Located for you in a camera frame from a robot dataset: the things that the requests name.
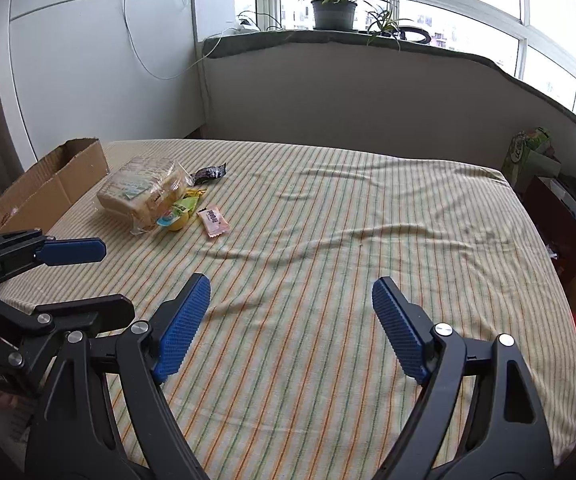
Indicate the bagged sliced bread loaf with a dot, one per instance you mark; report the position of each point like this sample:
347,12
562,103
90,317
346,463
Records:
143,190

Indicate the green jelly cup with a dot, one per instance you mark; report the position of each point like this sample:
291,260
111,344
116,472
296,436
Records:
176,218

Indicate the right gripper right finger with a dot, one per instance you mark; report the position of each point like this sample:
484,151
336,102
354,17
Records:
505,435

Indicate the green printed bag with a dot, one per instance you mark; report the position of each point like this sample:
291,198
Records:
530,154

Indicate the pink white candy packet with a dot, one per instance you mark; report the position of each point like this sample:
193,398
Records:
214,223

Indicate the small trailing plant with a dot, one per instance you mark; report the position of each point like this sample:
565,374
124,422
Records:
383,24

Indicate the red storage box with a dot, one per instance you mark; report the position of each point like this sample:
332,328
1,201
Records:
553,212

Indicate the small black snack packet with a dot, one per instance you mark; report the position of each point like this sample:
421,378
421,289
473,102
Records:
209,174

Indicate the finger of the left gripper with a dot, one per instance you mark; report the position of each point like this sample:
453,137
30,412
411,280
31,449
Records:
62,252
67,312

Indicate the person's left hand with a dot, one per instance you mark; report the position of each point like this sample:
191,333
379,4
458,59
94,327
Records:
8,401

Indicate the open cardboard box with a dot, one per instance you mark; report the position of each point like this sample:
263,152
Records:
45,192

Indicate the striped tablecloth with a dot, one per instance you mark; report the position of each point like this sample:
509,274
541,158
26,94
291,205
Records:
291,375

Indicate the white cabinet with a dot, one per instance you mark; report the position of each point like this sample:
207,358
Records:
106,69

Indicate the yellow candy wrapper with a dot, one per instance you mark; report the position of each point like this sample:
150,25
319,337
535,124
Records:
194,192

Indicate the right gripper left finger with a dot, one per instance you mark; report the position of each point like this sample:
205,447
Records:
75,435

